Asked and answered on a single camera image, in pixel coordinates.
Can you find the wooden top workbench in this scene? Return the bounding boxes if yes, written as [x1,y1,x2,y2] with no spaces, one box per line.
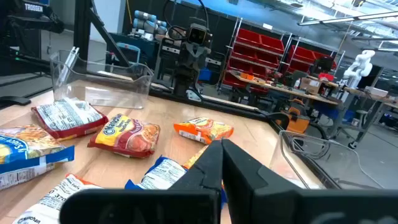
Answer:
[228,70,343,108]

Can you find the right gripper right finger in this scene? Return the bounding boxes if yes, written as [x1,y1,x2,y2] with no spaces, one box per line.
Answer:
[221,139,398,224]

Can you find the black flat table bracket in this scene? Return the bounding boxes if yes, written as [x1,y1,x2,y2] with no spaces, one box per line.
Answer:
[0,95,32,109]

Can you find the cardboard box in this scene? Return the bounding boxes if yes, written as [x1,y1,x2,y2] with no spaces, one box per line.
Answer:
[300,77,323,94]

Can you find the light blue cart frame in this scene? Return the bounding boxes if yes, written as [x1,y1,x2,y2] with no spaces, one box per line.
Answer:
[116,42,142,65]

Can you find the clear plastic bin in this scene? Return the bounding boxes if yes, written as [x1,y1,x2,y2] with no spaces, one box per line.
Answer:
[269,129,386,190]
[49,46,155,110]

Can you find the metal rack with red bins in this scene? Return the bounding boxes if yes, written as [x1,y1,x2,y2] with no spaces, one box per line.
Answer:
[279,37,346,75]
[222,17,293,94]

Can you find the blue crate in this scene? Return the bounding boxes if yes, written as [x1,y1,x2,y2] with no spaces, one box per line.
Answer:
[198,68,214,82]

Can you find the orange Maruchan noodle pack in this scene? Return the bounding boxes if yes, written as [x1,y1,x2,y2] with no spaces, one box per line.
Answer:
[11,173,103,224]
[173,116,235,146]

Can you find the red Maruchan noodle pack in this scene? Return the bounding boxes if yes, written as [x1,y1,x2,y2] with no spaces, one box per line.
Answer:
[30,96,109,140]
[86,113,162,159]

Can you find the hanging ceiling light fixture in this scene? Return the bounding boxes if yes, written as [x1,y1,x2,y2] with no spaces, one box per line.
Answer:
[297,11,398,27]

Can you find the grey metal workbench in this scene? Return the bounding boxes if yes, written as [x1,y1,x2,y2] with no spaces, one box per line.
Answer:
[338,83,398,147]

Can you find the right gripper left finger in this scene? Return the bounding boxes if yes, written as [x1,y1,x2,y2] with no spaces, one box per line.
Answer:
[59,140,223,224]

